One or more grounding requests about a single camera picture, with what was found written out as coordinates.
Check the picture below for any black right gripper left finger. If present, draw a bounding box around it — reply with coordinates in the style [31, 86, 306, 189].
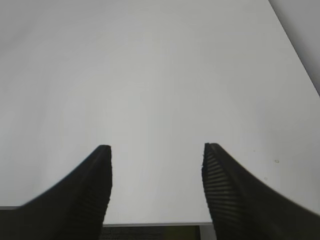
[0, 145, 113, 240]

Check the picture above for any dark box under table edge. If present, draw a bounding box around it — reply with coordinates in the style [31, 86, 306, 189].
[99, 225, 201, 240]

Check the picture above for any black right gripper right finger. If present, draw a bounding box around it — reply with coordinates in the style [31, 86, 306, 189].
[201, 143, 320, 240]

